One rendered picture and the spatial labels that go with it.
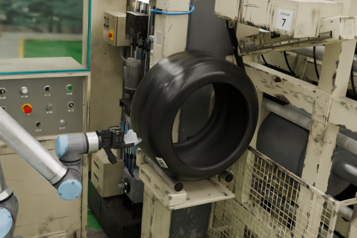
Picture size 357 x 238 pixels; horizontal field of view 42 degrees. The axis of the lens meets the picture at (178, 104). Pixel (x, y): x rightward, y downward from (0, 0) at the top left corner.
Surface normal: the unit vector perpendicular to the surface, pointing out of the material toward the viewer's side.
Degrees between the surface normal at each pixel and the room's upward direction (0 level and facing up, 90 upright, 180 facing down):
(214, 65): 42
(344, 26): 72
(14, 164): 90
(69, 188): 92
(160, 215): 90
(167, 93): 65
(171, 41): 90
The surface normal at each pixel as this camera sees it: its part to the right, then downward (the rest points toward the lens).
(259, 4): -0.88, 0.07
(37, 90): 0.47, 0.30
